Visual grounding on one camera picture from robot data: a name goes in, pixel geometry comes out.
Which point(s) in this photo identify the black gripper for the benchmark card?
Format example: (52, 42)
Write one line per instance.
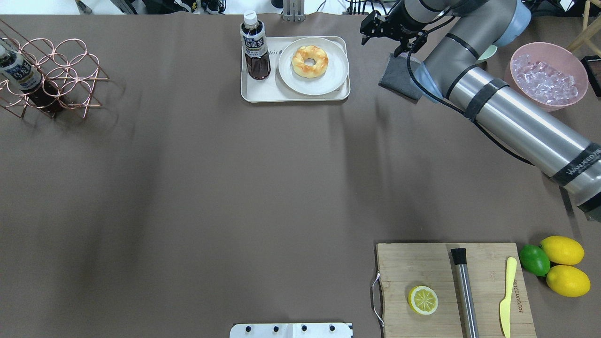
(396, 25)

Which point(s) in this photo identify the white round plate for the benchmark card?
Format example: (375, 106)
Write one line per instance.
(334, 76)

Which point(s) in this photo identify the glazed donut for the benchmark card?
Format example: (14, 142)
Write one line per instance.
(310, 61)

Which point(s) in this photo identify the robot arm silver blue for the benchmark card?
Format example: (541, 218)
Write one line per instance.
(449, 75)

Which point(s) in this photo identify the cream rabbit tray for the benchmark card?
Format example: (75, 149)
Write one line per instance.
(273, 88)

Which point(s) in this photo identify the dark drink bottle on tray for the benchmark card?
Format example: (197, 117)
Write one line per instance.
(255, 46)

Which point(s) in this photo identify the black framed mirror tray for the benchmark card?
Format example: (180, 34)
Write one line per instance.
(592, 65)

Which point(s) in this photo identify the grey folded cloth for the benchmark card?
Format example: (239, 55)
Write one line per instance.
(396, 78)

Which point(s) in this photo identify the mint green bowl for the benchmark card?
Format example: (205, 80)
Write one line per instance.
(487, 54)

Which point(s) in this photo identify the pink bowl of ice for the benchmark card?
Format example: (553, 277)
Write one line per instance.
(547, 74)

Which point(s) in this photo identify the wooden cup tree stand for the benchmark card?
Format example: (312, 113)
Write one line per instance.
(589, 29)

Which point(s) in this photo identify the bamboo cutting board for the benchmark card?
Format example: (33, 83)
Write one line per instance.
(402, 266)

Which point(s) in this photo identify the half lemon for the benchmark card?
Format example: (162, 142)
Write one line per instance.
(423, 300)

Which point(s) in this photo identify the green lime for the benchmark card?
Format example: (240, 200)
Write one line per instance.
(534, 260)

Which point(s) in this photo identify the yellow lemon upper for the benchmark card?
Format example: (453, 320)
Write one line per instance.
(562, 250)

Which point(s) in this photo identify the yellow lemon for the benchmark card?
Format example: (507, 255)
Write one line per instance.
(568, 281)
(562, 250)

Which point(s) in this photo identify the yellow plastic knife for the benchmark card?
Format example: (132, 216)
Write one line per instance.
(505, 303)

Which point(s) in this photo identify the yellow lemon lower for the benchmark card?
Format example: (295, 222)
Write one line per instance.
(568, 281)

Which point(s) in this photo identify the bottle lying in rack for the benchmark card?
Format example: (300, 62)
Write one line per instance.
(29, 80)

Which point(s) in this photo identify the aluminium frame post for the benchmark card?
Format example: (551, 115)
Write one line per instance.
(293, 11)

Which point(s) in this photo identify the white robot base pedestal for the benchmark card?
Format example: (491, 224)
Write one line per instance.
(292, 330)

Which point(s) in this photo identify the copper wire bottle rack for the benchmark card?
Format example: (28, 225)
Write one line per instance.
(68, 66)

